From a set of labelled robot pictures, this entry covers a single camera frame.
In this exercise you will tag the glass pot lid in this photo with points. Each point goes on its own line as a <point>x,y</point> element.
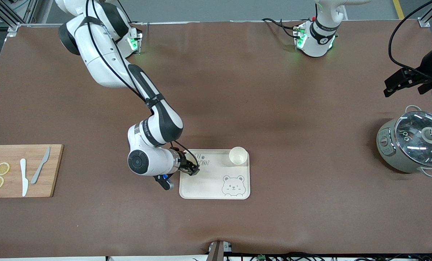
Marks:
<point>415,145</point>

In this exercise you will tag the wooden cutting board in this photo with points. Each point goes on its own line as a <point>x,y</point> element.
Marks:
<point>9,152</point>

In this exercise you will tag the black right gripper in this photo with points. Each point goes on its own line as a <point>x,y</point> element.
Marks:
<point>184,165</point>

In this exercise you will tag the table edge mount post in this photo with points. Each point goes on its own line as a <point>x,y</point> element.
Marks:
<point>217,252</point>

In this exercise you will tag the cream bear print tray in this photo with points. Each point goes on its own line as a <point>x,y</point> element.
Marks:
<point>216,185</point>

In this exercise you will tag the white plastic knife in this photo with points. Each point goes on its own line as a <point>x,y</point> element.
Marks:
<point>24,177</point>

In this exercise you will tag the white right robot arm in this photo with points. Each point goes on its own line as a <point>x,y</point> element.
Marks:
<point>103,61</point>

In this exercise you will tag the grey plastic knife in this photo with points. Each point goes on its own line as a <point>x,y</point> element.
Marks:
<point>40,166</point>

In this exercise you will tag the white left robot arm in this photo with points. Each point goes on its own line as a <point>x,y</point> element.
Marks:
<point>321,36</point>

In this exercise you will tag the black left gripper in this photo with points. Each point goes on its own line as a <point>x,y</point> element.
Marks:
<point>425,67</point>

